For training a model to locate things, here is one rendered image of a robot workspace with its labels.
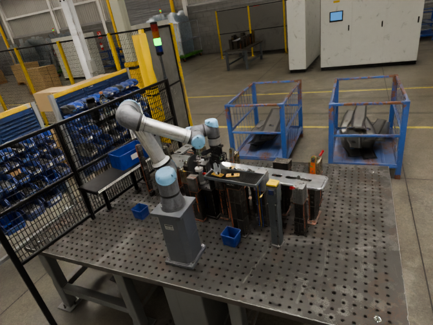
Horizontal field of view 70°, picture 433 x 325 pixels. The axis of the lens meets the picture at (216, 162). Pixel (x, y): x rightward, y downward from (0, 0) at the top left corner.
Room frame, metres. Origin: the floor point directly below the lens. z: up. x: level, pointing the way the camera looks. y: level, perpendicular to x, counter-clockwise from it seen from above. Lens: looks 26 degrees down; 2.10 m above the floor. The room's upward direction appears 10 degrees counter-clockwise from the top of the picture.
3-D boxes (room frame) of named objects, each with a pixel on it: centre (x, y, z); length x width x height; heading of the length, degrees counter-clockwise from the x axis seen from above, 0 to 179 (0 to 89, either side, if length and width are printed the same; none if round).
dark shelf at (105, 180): (2.44, 0.75, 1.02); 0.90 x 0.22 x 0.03; 144
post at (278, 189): (1.52, -0.30, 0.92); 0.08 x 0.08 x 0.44; 54
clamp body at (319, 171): (1.89, -0.69, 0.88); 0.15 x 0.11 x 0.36; 144
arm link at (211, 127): (1.71, -0.01, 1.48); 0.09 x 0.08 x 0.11; 94
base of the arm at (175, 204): (1.55, 0.30, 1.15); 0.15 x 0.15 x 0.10
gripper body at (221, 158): (1.70, -0.01, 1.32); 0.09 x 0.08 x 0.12; 43
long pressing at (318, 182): (2.07, -0.12, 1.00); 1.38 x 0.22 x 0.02; 54
